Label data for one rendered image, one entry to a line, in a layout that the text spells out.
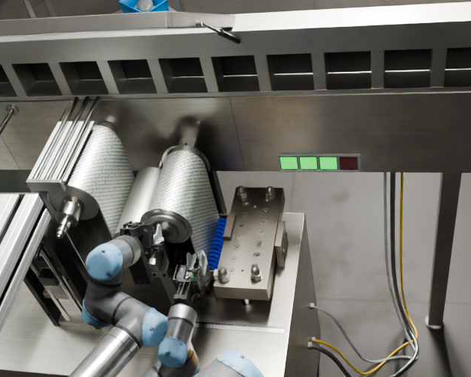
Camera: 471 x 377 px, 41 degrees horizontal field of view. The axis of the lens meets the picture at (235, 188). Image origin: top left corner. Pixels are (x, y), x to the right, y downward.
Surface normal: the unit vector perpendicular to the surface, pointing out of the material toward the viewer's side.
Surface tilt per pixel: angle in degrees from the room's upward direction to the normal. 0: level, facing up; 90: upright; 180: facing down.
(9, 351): 0
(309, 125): 90
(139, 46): 90
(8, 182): 90
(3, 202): 0
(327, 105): 90
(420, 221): 0
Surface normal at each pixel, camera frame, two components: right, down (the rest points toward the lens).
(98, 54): -0.17, 0.73
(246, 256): -0.16, -0.68
